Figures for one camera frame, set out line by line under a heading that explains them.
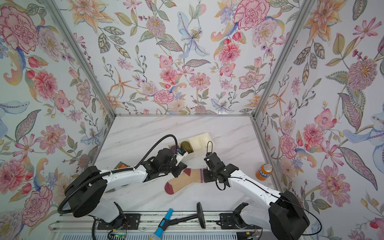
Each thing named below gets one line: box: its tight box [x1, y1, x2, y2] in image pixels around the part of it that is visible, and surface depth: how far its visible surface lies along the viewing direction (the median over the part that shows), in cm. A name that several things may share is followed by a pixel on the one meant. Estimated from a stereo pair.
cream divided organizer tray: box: [168, 132, 216, 158], surface depth 103 cm
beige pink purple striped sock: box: [164, 168, 207, 195], surface depth 88 cm
